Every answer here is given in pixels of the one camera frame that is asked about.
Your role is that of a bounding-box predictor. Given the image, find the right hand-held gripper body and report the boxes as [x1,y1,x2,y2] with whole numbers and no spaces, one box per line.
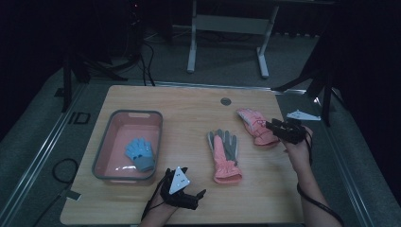
[277,109,322,146]

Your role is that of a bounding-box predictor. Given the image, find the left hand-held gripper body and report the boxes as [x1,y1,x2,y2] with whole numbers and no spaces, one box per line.
[160,166,197,210]

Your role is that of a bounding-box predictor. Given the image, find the pink winter glove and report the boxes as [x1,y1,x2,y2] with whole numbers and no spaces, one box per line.
[206,129,243,184]
[235,107,281,148]

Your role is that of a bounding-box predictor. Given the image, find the blue knitted child glove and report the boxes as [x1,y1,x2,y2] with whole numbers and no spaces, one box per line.
[124,137,156,173]

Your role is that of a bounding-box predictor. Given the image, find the pink plastic tray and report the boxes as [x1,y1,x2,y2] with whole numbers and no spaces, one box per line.
[92,109,164,186]

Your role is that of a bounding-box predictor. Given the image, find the person's right hand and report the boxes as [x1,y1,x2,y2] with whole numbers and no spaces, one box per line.
[282,126,314,173]

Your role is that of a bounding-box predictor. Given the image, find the person's left hand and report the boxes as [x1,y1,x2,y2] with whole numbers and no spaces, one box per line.
[145,199,183,221]

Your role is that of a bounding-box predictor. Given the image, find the black tripod stand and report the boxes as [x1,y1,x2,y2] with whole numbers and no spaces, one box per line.
[272,31,346,128]
[60,46,129,114]

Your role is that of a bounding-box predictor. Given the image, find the black curtain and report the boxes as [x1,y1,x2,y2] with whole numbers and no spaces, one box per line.
[327,0,401,197]

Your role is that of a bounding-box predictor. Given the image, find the grey tape piece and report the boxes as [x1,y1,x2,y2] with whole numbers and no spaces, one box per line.
[65,188,82,201]

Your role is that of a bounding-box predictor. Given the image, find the left hand-held gripper cable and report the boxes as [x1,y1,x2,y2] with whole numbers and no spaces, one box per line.
[141,175,168,221]

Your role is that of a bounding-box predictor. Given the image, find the aluminium floor rail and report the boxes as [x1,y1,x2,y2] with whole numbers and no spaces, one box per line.
[88,79,308,96]
[0,82,90,227]
[313,94,379,227]

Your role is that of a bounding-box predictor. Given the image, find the white desk frame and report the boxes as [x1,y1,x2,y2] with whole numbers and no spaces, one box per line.
[186,0,280,79]

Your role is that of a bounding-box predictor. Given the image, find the black hanging cables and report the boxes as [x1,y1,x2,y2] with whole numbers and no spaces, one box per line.
[137,41,156,87]

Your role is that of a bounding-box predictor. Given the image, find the looped black floor cable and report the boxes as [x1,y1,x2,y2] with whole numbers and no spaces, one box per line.
[31,157,79,227]

